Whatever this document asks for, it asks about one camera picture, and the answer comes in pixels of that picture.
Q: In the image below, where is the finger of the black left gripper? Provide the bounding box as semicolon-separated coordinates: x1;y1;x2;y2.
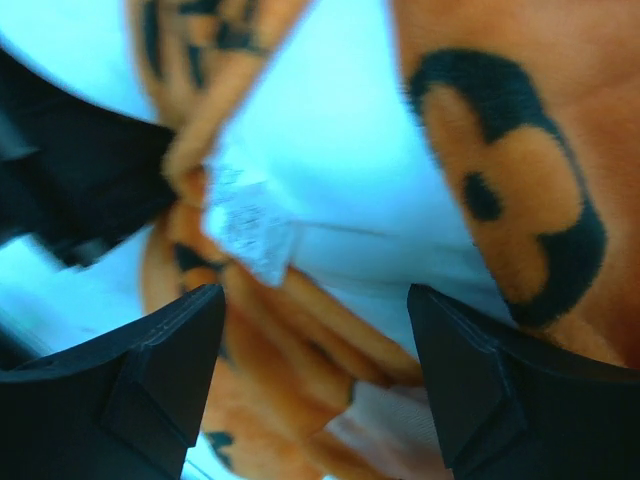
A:
1;51;176;267

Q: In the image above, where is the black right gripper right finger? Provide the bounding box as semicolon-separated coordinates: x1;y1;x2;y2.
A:
407;285;639;480

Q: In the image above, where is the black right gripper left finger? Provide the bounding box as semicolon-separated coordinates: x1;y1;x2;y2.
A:
1;285;225;479

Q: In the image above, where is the white pillow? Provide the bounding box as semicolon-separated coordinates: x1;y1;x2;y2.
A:
199;0;521;351

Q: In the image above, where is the orange patterned plush pillowcase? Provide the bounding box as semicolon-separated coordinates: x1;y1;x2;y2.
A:
127;1;639;479

